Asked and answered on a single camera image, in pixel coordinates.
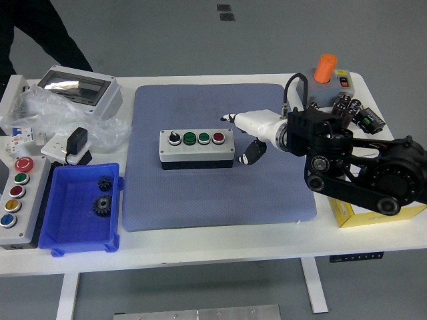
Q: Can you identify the white wall socket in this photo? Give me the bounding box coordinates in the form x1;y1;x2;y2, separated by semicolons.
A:
40;133;91;166

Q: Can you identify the grey switch base box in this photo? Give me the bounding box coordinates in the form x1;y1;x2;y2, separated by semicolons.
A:
296;69;356;108

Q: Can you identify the black power adapter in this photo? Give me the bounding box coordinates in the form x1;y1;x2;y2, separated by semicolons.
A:
63;127;89;166

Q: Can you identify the person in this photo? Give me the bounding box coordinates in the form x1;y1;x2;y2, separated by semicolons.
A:
0;0;94;85

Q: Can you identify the black green relay module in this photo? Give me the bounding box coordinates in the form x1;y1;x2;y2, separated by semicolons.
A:
352;107;386;135

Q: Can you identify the clear plastic bag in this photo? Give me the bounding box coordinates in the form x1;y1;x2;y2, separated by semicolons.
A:
0;83;131;154

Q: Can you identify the grey five-button control box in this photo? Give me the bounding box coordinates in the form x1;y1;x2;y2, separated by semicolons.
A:
0;155;54;250

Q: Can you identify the black table control panel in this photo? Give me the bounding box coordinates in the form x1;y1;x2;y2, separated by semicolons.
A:
329;252;384;263

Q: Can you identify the small white electrical component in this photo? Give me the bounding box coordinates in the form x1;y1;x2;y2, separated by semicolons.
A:
3;136;21;156

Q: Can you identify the white blue circuit breaker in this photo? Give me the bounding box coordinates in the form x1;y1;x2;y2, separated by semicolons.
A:
11;126;34;144

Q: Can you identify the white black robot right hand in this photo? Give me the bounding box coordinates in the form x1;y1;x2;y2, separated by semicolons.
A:
219;110;286;167

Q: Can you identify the grey open enclosure box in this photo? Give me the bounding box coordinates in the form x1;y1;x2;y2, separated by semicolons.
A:
0;75;31;118

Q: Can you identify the large black gear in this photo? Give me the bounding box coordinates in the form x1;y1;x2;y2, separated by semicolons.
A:
92;195;113;218

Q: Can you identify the blue plastic bin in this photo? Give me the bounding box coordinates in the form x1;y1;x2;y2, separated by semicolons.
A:
37;162;125;258

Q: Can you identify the white yellow cardboard box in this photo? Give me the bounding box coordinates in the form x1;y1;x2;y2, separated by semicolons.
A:
328;195;427;229

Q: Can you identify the grey four-button control box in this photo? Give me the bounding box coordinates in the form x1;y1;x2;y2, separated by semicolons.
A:
158;128;236;171

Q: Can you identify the silver metal plate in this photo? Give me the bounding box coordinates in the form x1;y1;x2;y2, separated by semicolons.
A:
113;304;282;320

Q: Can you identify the white table leg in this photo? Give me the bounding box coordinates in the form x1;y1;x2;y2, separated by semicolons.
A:
55;272;81;320
300;257;330;314

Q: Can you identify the orange cylinder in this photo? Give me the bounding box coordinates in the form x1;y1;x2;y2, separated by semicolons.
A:
313;53;338;85

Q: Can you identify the grey clear-lid distribution box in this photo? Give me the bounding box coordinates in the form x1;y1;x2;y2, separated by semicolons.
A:
36;65;123;121

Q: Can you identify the grey-blue table mat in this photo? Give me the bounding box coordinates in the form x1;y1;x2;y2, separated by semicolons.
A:
121;83;318;233

